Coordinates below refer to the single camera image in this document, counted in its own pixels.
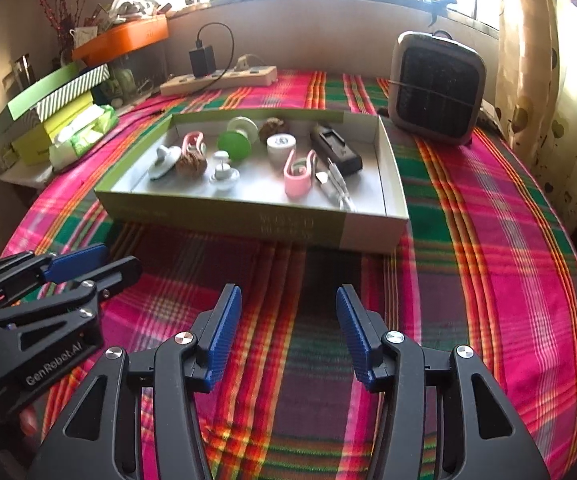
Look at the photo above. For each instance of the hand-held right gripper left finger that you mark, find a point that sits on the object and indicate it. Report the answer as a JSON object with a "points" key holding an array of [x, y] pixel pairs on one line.
{"points": [[223, 330]]}

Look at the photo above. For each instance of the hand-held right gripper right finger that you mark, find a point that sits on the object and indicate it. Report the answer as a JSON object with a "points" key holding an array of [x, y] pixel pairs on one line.
{"points": [[356, 340]]}

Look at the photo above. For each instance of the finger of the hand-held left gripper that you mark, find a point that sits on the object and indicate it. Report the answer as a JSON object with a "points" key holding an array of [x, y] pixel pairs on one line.
{"points": [[76, 262], [118, 272]]}

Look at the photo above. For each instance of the green cardboard box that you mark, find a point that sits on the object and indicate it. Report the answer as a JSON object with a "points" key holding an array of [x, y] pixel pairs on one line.
{"points": [[218, 225]]}

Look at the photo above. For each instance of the white suction cup hook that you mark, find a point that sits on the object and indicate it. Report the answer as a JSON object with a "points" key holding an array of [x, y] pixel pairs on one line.
{"points": [[166, 162]]}

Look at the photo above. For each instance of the brown walnut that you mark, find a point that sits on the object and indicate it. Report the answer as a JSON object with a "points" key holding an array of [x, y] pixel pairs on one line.
{"points": [[271, 126], [192, 166]]}

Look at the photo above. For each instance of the small white suction knob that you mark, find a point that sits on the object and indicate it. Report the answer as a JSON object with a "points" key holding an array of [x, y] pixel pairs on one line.
{"points": [[223, 172]]}

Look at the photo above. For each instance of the pink and mint clip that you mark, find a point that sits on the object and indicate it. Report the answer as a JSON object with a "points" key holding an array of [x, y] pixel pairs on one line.
{"points": [[193, 141]]}

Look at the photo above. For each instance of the green plastic spool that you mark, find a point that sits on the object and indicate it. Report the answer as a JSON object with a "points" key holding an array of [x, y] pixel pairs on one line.
{"points": [[236, 142]]}

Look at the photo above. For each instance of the small white jar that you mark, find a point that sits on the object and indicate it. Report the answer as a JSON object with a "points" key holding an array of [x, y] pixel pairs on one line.
{"points": [[282, 149]]}

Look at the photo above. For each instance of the black battery charger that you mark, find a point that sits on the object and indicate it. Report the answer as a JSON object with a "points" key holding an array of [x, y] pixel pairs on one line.
{"points": [[336, 147]]}

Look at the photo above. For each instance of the green tissue pack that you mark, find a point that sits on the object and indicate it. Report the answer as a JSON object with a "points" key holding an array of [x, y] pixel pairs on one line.
{"points": [[86, 132]]}

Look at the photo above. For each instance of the yellow-green box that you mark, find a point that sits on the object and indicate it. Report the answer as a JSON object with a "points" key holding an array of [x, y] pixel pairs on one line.
{"points": [[43, 135]]}

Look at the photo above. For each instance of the pink plaid tablecloth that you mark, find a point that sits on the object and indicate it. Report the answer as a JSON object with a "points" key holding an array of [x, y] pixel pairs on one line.
{"points": [[468, 260]]}

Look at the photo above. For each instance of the chevron patterned box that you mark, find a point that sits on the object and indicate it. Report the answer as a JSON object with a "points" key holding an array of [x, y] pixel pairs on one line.
{"points": [[18, 127]]}

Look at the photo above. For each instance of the green striped box lid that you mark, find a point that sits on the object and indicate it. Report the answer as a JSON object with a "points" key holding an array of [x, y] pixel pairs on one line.
{"points": [[71, 87]]}

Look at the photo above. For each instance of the clear glass tank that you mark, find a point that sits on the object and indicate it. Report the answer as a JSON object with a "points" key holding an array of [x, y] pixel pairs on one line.
{"points": [[136, 72]]}

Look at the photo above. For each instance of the glass jar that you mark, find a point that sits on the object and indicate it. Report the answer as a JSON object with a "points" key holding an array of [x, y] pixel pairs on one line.
{"points": [[21, 70]]}

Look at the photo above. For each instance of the beige power strip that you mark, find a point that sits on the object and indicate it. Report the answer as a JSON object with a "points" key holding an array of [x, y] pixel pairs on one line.
{"points": [[218, 80]]}

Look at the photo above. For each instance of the white mug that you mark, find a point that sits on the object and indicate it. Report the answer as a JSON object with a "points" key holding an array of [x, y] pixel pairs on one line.
{"points": [[82, 36]]}

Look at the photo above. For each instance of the black power adapter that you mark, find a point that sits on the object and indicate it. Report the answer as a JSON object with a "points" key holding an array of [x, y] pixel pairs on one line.
{"points": [[202, 60]]}

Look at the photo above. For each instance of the orange box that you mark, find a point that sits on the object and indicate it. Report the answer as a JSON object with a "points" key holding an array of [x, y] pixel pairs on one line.
{"points": [[123, 37]]}

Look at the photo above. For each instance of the white plug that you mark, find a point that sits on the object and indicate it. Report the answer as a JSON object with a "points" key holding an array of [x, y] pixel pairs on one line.
{"points": [[242, 62]]}

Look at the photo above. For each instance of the beige fan heater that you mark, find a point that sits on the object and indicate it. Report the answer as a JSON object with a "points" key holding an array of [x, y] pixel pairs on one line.
{"points": [[436, 90]]}

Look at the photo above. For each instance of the red flower branches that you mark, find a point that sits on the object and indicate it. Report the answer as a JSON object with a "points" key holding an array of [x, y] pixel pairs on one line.
{"points": [[51, 0]]}

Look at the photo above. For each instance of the heart print curtain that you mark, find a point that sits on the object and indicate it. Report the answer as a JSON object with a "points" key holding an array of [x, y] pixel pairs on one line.
{"points": [[543, 60]]}

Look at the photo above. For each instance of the black window hook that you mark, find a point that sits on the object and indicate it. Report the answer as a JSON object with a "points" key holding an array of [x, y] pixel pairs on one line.
{"points": [[441, 5]]}

